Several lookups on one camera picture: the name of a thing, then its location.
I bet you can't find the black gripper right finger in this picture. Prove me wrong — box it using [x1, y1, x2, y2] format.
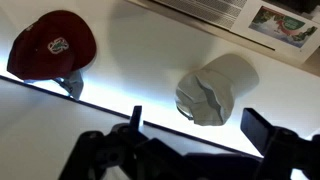
[240, 107, 320, 180]

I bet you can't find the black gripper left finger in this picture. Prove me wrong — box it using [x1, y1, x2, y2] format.
[59, 105, 188, 180]

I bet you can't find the white baseball cap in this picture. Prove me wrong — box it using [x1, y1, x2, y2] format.
[174, 53, 260, 127]

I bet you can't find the dark red baseball cap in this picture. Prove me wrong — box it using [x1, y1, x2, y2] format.
[6, 9, 98, 101]

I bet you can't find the colourful printed poster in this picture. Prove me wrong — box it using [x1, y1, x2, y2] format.
[248, 5, 319, 49]

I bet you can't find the white vented appliance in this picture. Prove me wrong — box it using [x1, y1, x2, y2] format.
[126, 0, 249, 31]

